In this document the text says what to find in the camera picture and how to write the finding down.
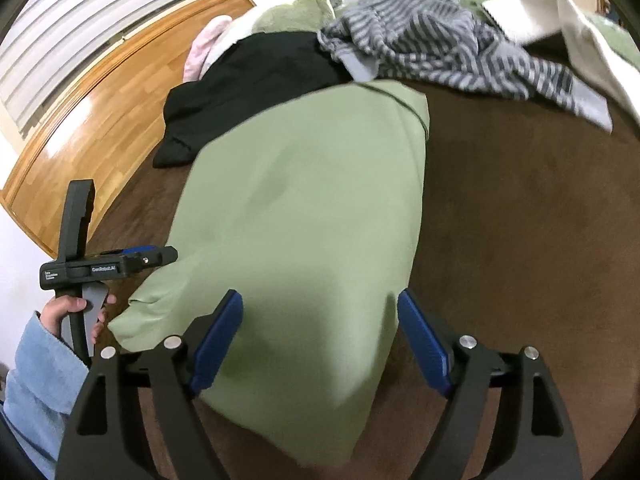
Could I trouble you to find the grey striped garment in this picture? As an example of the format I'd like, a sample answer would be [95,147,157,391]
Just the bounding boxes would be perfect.
[317,0,615,135]

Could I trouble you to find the brown bed sheet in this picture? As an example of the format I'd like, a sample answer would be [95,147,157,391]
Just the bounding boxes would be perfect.
[95,35,640,480]

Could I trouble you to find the black garment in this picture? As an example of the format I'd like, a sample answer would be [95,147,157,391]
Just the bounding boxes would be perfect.
[152,31,351,170]

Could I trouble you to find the white window blinds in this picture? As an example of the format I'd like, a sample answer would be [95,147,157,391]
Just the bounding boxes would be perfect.
[0,0,236,138]

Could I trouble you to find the cream garment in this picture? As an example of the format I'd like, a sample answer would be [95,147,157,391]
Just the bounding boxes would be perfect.
[482,0,640,126]

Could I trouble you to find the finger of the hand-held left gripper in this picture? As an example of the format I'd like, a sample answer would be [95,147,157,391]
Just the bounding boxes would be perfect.
[121,245,179,275]

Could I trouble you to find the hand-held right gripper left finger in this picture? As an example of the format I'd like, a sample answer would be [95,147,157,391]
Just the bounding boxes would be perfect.
[55,289,245,480]

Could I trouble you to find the pink pillow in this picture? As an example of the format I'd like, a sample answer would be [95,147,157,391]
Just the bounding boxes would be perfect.
[182,16,233,82]

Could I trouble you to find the green sweatshirt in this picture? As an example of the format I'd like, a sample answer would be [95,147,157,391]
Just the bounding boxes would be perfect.
[107,80,432,468]

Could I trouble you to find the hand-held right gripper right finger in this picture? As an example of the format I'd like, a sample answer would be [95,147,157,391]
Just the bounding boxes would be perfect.
[397,289,583,480]

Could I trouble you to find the wooden headboard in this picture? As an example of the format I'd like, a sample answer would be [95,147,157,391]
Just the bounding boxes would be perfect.
[0,0,258,261]

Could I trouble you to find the person's left forearm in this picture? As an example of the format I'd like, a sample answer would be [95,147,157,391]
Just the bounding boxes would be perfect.
[0,312,91,480]

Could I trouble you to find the person's left hand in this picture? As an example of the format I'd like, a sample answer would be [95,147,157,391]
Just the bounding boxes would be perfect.
[40,294,117,348]

